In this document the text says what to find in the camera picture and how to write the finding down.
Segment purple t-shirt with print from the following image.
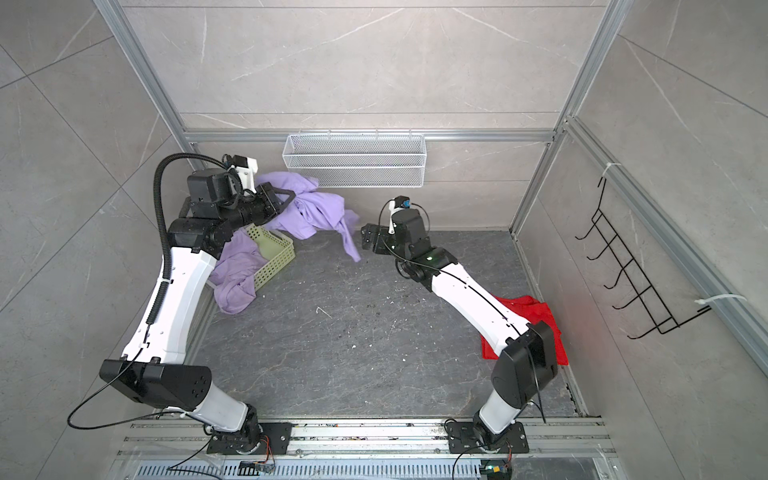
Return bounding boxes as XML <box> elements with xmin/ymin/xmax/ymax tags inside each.
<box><xmin>257</xmin><ymin>171</ymin><xmax>361</xmax><ymax>262</ymax></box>

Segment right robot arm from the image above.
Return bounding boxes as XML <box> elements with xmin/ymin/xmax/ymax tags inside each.
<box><xmin>361</xmin><ymin>206</ymin><xmax>558</xmax><ymax>445</ymax></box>

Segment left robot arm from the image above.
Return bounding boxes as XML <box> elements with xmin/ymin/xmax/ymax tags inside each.
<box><xmin>99</xmin><ymin>167</ymin><xmax>295</xmax><ymax>436</ymax></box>

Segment light green plastic basket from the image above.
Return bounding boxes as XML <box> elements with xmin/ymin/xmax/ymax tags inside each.
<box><xmin>246</xmin><ymin>225</ymin><xmax>295</xmax><ymax>291</ymax></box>

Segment purple t-shirt in basket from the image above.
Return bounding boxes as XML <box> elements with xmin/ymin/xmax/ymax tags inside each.
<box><xmin>209</xmin><ymin>229</ymin><xmax>268</xmax><ymax>315</ymax></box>

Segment red t-shirt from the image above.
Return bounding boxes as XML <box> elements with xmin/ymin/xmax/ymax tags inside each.
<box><xmin>481</xmin><ymin>295</ymin><xmax>570</xmax><ymax>367</ymax></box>

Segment white zip tie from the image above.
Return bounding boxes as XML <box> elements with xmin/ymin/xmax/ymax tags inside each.
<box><xmin>694</xmin><ymin>293</ymin><xmax>748</xmax><ymax>305</ymax></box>

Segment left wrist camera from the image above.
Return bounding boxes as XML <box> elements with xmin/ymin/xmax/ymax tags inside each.
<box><xmin>222</xmin><ymin>154</ymin><xmax>258</xmax><ymax>191</ymax></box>

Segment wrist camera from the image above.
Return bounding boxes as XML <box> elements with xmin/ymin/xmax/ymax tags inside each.
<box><xmin>222</xmin><ymin>154</ymin><xmax>258</xmax><ymax>191</ymax></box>
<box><xmin>387</xmin><ymin>195</ymin><xmax>411</xmax><ymax>234</ymax></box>

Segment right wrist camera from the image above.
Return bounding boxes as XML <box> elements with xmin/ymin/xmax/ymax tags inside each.
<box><xmin>387</xmin><ymin>195</ymin><xmax>411</xmax><ymax>234</ymax></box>

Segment white wire mesh basket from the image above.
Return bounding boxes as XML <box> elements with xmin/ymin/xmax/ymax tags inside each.
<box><xmin>282</xmin><ymin>133</ymin><xmax>427</xmax><ymax>188</ymax></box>

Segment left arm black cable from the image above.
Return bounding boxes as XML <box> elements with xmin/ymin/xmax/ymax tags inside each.
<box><xmin>152</xmin><ymin>152</ymin><xmax>229</xmax><ymax>325</ymax></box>

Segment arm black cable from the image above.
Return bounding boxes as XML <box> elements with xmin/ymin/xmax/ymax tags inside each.
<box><xmin>152</xmin><ymin>152</ymin><xmax>229</xmax><ymax>325</ymax></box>
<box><xmin>377</xmin><ymin>200</ymin><xmax>547</xmax><ymax>424</ymax></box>

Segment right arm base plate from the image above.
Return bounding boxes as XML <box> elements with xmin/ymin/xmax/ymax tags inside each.
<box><xmin>443</xmin><ymin>418</ymin><xmax>530</xmax><ymax>454</ymax></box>

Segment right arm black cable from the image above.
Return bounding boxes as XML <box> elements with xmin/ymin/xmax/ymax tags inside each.
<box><xmin>377</xmin><ymin>200</ymin><xmax>547</xmax><ymax>424</ymax></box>

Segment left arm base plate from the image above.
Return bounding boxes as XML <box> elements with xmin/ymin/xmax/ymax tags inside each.
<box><xmin>206</xmin><ymin>422</ymin><xmax>293</xmax><ymax>455</ymax></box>

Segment aluminium rail at front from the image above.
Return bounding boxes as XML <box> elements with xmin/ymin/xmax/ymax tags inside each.
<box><xmin>107</xmin><ymin>417</ymin><xmax>627</xmax><ymax>479</ymax></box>

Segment black wire hook rack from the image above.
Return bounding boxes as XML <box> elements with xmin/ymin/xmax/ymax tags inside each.
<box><xmin>574</xmin><ymin>178</ymin><xmax>712</xmax><ymax>341</ymax></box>

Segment aluminium frame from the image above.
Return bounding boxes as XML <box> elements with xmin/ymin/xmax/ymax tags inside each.
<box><xmin>96</xmin><ymin>1</ymin><xmax>767</xmax><ymax>371</ymax></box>

